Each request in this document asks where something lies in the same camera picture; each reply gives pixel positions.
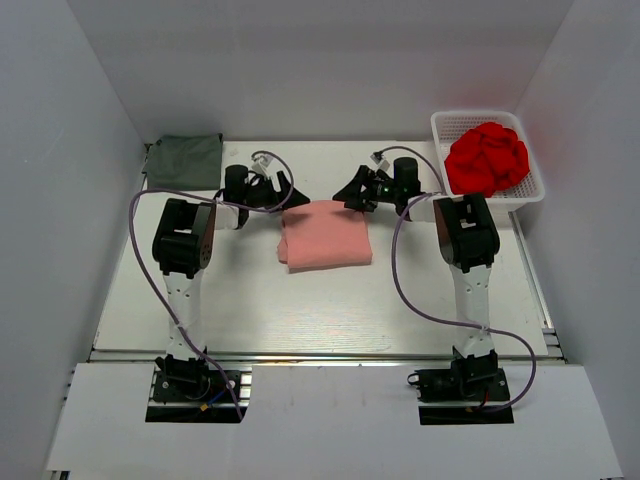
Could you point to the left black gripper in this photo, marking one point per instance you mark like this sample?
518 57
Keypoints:
295 199

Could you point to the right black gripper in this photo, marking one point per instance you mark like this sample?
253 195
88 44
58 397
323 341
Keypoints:
353 193

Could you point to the pink t shirt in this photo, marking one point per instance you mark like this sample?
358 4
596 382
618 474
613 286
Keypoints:
322 235

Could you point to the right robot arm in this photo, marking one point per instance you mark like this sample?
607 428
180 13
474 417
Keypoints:
468 241

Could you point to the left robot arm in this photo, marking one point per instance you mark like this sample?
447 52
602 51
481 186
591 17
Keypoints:
183 247

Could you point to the folded green t shirt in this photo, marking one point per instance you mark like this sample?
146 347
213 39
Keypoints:
185 163

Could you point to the red t shirt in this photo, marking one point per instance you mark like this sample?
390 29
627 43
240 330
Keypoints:
487 159

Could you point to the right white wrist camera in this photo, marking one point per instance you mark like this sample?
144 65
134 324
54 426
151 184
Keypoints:
380 161

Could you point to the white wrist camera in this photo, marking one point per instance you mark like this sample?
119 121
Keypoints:
261 163
380 161

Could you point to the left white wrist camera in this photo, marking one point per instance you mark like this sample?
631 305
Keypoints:
261 163

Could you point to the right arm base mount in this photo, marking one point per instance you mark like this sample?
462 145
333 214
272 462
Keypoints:
443 400

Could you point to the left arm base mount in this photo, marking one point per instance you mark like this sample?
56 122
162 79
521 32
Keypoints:
172 401

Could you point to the aluminium rail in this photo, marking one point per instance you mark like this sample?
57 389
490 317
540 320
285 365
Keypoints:
147 356

